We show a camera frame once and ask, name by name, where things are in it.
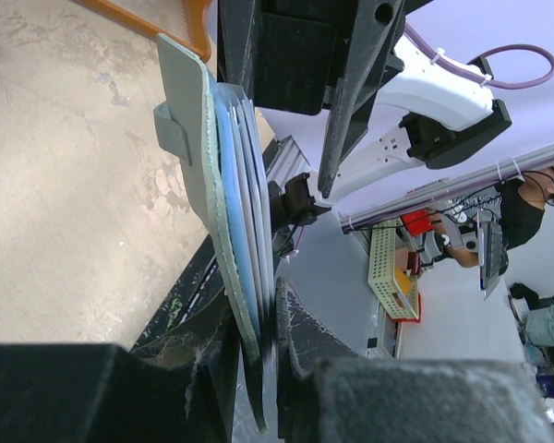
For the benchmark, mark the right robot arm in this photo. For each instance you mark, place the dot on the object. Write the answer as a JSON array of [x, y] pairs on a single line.
[[392, 104]]

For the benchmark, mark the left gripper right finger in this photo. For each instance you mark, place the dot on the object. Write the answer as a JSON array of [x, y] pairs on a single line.
[[326, 392]]

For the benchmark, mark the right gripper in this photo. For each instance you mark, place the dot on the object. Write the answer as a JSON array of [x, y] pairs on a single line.
[[306, 56]]

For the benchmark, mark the wooden rack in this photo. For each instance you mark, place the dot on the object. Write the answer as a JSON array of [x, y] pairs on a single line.
[[184, 21]]

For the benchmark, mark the red crate in background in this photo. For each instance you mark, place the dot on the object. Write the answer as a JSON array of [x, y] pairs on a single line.
[[417, 222]]

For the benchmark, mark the perforated cream crate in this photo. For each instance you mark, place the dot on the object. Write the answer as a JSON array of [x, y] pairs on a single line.
[[396, 291]]

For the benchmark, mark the green card holder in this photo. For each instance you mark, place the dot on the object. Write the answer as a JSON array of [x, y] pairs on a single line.
[[211, 128]]

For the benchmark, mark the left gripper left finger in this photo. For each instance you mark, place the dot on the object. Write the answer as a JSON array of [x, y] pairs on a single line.
[[179, 388]]

